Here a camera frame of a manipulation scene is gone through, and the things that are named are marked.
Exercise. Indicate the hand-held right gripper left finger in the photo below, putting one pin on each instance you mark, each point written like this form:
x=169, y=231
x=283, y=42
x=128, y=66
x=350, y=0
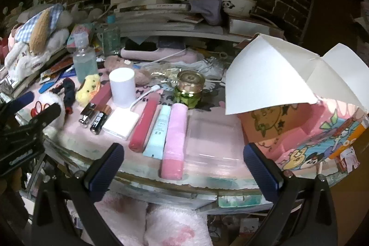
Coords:
x=108, y=171

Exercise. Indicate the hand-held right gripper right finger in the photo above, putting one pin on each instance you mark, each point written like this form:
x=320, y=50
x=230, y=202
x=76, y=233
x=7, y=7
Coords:
x=262, y=174

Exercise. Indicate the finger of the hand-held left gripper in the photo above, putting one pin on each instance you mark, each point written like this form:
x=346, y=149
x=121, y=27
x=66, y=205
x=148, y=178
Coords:
x=24, y=99
x=47, y=115

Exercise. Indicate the white fluffy pouch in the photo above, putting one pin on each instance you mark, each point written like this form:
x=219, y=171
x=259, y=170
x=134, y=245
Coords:
x=57, y=99

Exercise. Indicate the black red scrunchie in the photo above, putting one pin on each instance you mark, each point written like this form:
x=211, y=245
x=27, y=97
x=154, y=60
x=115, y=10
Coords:
x=68, y=90

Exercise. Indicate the black silver battery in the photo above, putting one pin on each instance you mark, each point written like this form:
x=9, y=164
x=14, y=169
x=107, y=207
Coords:
x=87, y=116

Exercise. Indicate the yellow plush toy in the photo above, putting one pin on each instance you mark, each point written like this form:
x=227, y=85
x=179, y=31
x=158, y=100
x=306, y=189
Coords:
x=88, y=89

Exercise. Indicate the white power bank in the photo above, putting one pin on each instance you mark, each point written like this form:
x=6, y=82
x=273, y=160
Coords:
x=121, y=123

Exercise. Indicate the black copper battery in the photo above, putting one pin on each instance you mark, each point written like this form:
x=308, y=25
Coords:
x=99, y=120

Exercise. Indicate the clear plastic case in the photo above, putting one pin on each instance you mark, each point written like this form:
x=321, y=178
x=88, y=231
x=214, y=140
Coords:
x=213, y=145

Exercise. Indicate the mauve lipstick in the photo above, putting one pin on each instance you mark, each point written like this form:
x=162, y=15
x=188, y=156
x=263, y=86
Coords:
x=101, y=96

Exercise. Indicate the red tube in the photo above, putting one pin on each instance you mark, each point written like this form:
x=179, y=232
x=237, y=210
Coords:
x=144, y=125

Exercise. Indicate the light blue tube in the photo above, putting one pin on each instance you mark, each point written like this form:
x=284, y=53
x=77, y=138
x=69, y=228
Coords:
x=158, y=133

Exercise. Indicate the clear bottle blue liquid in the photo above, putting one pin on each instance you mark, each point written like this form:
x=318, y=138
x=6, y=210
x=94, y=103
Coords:
x=85, y=61

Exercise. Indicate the pink tube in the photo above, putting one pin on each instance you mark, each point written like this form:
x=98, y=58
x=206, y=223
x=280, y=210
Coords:
x=174, y=142

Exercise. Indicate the white cup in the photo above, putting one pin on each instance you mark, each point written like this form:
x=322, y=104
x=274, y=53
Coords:
x=122, y=87

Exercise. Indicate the pink cartoon cardboard box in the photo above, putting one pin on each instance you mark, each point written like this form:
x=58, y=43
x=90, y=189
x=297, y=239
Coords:
x=259, y=81

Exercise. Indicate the green glass jar gold lid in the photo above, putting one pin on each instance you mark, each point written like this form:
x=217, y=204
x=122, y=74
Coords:
x=188, y=90

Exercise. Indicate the blue card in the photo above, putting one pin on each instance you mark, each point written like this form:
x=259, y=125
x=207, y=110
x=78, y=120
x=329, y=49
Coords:
x=49, y=87

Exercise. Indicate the pink desk mat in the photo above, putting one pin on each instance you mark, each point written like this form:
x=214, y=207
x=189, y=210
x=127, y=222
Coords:
x=86, y=136

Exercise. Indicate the checkered plush dog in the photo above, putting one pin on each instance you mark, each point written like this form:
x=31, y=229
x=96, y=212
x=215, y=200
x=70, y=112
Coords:
x=37, y=29

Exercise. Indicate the pink fluffy pajama pants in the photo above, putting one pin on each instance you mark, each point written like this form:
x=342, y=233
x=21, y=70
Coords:
x=161, y=223

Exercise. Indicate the pink fluffy pencil case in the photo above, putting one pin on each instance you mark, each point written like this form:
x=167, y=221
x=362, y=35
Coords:
x=114, y=63

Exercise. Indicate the pink tissue packet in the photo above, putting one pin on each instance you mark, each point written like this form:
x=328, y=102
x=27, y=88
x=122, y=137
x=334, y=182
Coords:
x=79, y=32

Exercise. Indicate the mouthwash bottle blue cap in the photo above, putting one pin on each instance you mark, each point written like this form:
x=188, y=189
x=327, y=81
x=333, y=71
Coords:
x=111, y=38

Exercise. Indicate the small white plush toy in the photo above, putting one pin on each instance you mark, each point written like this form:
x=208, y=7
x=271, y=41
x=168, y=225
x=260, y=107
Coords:
x=83, y=12

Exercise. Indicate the clear cellophane wrappers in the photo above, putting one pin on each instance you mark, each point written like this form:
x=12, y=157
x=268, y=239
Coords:
x=167, y=73

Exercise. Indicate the stack of books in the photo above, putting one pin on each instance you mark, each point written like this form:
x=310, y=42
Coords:
x=150, y=18

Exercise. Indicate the brown cardboard box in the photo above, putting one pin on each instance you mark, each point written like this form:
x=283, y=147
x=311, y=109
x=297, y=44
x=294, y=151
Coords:
x=248, y=27

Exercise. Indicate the white panda bowl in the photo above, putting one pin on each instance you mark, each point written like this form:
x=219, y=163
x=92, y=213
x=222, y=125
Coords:
x=239, y=5

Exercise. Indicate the purple cloth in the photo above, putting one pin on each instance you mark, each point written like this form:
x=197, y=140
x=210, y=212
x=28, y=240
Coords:
x=207, y=8

